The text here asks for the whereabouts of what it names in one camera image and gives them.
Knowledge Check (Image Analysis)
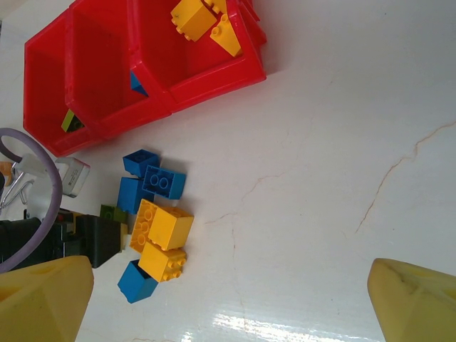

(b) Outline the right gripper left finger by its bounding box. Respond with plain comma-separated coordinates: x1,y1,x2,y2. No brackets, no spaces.
0,255,95,342

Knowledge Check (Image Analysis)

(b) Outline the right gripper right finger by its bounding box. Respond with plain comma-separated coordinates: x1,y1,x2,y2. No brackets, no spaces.
367,257,456,342

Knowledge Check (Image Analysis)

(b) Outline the green lego brick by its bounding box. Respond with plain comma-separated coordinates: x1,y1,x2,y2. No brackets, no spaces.
60,108,86,133
99,203,130,224

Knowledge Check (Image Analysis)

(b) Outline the blue lego brick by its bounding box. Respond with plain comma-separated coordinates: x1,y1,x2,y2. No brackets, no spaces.
129,70,149,98
141,164,187,200
116,176,156,216
123,148,161,177
117,259,159,304

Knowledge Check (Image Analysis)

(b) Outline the yellow lego brick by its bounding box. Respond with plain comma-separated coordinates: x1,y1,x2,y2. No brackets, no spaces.
202,0,229,15
170,0,219,43
209,14,245,58
128,198,157,254
138,241,188,284
147,205,195,250

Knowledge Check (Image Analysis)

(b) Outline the white connector block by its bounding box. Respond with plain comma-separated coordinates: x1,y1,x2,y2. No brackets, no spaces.
16,152,90,197

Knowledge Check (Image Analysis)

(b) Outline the red plastic bin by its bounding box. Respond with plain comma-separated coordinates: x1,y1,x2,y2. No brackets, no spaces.
128,0,268,115
23,6,106,157
66,0,174,140

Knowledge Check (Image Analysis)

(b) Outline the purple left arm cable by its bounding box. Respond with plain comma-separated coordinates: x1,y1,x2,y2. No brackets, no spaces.
0,128,64,275

